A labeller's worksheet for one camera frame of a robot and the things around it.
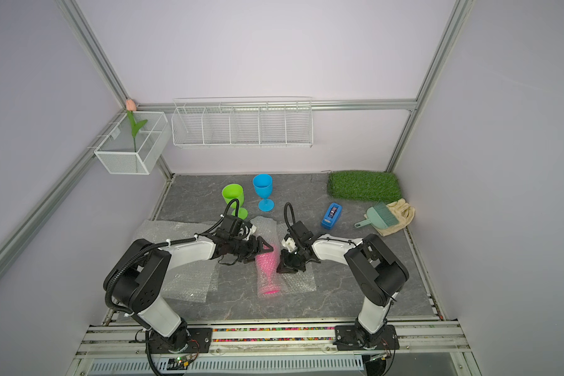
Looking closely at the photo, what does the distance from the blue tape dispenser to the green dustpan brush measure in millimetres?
92

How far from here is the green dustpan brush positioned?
3.37ft

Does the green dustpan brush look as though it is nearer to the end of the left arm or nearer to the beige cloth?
the beige cloth

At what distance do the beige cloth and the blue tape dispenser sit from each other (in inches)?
7.3

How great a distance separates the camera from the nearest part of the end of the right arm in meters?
0.79

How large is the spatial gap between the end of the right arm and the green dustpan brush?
0.35 m

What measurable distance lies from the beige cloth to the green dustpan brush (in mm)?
12

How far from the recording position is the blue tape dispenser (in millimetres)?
1011

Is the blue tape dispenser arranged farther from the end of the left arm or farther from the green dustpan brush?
the end of the left arm

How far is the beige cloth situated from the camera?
101 cm

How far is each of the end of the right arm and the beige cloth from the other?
1.35 feet

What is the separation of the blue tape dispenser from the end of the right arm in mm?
242
